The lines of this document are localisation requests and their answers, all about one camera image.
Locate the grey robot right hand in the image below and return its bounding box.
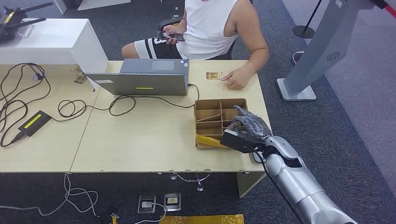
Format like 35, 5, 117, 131
229, 105, 273, 143

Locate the person's left hand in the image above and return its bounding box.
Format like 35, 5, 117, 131
221, 65, 257, 91

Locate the person's right hand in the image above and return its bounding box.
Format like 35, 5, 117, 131
161, 24, 186, 45

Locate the black smartphone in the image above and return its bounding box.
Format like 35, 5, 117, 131
156, 31, 185, 42

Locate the white card reader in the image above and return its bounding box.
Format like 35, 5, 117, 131
249, 151, 264, 164

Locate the person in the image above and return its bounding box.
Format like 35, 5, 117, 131
121, 0, 270, 91

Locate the cardboard organizer box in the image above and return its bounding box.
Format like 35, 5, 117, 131
194, 98, 249, 150

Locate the beige desk leg panel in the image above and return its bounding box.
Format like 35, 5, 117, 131
236, 172, 267, 198

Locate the grey laptop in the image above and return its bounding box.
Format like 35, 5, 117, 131
85, 58, 190, 97

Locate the white furniture base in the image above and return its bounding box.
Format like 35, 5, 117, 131
53, 0, 132, 14

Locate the chrome desk foot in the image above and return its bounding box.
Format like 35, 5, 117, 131
170, 172, 212, 192

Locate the silver kiosk stand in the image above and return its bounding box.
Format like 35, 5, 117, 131
276, 0, 376, 102

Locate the torn brown sticker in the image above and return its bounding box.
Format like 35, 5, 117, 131
70, 64, 87, 84

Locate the yellow floor tape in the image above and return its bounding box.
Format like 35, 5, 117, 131
159, 214, 245, 224

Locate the floor socket with yellow label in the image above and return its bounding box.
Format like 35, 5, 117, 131
163, 193, 182, 212

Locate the white cabinet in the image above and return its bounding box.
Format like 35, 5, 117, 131
0, 18, 109, 92

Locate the floor socket with white plug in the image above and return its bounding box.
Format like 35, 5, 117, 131
137, 195, 157, 214

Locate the clear acrylic stand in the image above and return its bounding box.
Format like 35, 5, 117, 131
14, 24, 35, 38

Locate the red barrier belt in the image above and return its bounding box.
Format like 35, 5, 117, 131
369, 0, 396, 19

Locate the black power adapter yellow label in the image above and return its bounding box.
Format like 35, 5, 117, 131
18, 110, 52, 137

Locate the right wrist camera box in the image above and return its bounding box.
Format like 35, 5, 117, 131
219, 128, 263, 154

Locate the black laptop power cable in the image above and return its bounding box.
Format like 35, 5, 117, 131
49, 83, 200, 123

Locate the chrome ring stand base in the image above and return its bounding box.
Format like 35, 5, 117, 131
290, 51, 305, 66

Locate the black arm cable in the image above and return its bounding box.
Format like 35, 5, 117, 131
254, 148, 305, 224

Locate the black stanchion post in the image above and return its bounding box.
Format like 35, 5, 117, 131
292, 0, 323, 39

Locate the white plug cable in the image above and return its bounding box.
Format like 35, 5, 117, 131
133, 201, 168, 224

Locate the black looped desk cable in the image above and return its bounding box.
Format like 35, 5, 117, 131
0, 63, 52, 137

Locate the long white floor cable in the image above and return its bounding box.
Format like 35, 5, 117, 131
0, 174, 99, 217

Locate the black adapter mains cable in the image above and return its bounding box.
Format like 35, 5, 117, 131
0, 131, 25, 148

